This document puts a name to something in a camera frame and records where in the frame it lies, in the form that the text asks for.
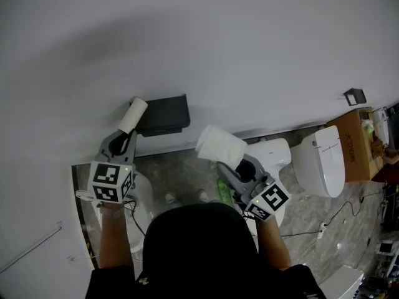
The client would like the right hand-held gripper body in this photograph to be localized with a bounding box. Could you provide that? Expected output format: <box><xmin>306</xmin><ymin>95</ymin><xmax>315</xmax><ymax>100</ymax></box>
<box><xmin>230</xmin><ymin>172</ymin><xmax>291</xmax><ymax>223</ymax></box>

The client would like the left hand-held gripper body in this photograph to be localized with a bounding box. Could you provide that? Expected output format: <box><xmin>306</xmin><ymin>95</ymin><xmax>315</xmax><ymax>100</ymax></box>
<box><xmin>87</xmin><ymin>149</ymin><xmax>138</xmax><ymax>205</ymax></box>

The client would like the white toilet paper roll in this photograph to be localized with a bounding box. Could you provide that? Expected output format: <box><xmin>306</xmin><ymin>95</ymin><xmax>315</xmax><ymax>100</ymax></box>
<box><xmin>195</xmin><ymin>124</ymin><xmax>247</xmax><ymax>164</ymax></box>

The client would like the person's left forearm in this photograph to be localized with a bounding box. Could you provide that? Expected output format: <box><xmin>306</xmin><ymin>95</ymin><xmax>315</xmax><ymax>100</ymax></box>
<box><xmin>99</xmin><ymin>202</ymin><xmax>135</xmax><ymax>269</ymax></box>

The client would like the person's right forearm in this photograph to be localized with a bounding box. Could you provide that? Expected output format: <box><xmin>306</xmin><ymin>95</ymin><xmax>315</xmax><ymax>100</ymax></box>
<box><xmin>255</xmin><ymin>218</ymin><xmax>292</xmax><ymax>270</ymax></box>

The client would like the white round toilet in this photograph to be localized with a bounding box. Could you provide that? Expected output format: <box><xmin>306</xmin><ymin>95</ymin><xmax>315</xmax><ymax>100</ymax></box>
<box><xmin>246</xmin><ymin>138</ymin><xmax>292</xmax><ymax>230</ymax></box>

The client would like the white toilet with open lid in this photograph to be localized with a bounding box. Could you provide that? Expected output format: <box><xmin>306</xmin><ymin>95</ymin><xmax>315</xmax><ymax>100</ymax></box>
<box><xmin>76</xmin><ymin>166</ymin><xmax>153</xmax><ymax>255</ymax></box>

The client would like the black wall paper holder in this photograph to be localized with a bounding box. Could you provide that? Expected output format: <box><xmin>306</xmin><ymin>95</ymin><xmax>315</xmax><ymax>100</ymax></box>
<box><xmin>129</xmin><ymin>93</ymin><xmax>191</xmax><ymax>138</ymax></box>

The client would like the white toilet with closed lid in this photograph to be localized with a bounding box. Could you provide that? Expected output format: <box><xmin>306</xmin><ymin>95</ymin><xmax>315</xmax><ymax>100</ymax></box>
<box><xmin>291</xmin><ymin>125</ymin><xmax>346</xmax><ymax>198</ymax></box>

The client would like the green bottle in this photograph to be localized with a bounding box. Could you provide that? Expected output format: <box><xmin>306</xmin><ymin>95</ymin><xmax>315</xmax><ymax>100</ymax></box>
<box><xmin>217</xmin><ymin>178</ymin><xmax>233</xmax><ymax>204</ymax></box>

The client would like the brown cardboard box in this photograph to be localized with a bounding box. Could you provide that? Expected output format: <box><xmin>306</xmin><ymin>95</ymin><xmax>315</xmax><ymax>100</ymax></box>
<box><xmin>325</xmin><ymin>107</ymin><xmax>384</xmax><ymax>183</ymax></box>

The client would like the person's black shirt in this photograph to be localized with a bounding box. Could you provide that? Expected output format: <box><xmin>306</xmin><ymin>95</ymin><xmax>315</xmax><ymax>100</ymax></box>
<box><xmin>85</xmin><ymin>263</ymin><xmax>325</xmax><ymax>299</ymax></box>

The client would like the white box-shaped fixture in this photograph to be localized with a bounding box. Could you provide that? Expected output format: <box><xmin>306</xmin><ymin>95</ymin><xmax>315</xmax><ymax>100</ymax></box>
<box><xmin>320</xmin><ymin>265</ymin><xmax>365</xmax><ymax>299</ymax></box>

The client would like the small monitor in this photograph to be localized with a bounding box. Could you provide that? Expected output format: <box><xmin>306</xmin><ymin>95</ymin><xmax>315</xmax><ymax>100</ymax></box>
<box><xmin>378</xmin><ymin>240</ymin><xmax>397</xmax><ymax>255</ymax></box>

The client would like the white appliance in box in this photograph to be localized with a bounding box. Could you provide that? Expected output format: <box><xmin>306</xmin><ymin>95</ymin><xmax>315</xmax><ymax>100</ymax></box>
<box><xmin>373</xmin><ymin>107</ymin><xmax>390</xmax><ymax>146</ymax></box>

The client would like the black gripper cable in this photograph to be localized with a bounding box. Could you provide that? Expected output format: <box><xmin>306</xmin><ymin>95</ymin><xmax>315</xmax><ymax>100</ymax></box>
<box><xmin>123</xmin><ymin>199</ymin><xmax>147</xmax><ymax>238</ymax></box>

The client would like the black floor cable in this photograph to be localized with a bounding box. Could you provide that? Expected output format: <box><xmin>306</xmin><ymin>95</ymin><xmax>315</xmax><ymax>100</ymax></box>
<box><xmin>282</xmin><ymin>191</ymin><xmax>384</xmax><ymax>238</ymax></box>

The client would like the metal wall bar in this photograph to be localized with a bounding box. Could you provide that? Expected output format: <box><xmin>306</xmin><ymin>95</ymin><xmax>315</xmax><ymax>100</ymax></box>
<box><xmin>0</xmin><ymin>221</ymin><xmax>63</xmax><ymax>273</ymax></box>

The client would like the small black wall holder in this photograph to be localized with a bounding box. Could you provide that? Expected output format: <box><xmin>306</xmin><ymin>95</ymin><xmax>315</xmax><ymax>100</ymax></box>
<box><xmin>342</xmin><ymin>88</ymin><xmax>367</xmax><ymax>107</ymax></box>

